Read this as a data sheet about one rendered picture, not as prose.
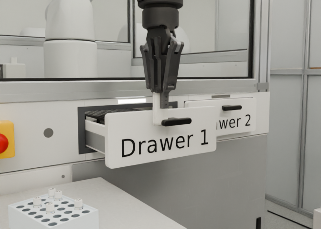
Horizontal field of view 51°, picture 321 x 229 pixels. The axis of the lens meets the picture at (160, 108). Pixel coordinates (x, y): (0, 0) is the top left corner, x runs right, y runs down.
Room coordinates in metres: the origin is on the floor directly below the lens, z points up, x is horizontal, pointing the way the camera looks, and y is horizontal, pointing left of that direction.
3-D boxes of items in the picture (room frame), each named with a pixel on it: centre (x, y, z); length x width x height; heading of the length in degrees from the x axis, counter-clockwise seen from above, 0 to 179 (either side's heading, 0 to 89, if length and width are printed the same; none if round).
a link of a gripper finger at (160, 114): (0.70, 0.00, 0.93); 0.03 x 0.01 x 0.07; 124
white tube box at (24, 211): (0.51, 0.17, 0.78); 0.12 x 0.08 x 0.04; 49
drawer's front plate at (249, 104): (1.04, -0.19, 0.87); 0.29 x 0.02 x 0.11; 124
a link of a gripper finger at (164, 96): (0.69, -0.01, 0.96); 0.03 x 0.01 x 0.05; 34
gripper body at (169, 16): (0.71, 0.00, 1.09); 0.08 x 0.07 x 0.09; 34
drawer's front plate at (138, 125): (0.74, -0.01, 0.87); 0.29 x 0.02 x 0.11; 124
